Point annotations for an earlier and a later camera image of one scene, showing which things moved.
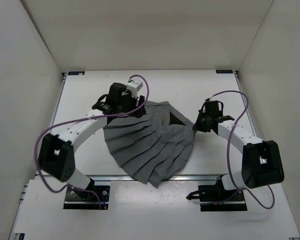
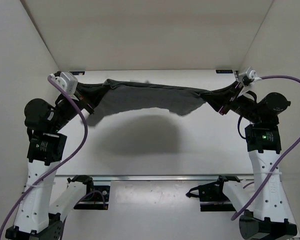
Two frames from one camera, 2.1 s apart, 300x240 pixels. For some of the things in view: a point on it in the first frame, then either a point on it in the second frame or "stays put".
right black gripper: [197, 127] -> [228, 103]
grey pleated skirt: [154, 147] -> [112, 96]
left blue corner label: [76, 73] stays put
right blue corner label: [224, 71] stays put
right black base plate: [215, 198] stays put
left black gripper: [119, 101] -> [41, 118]
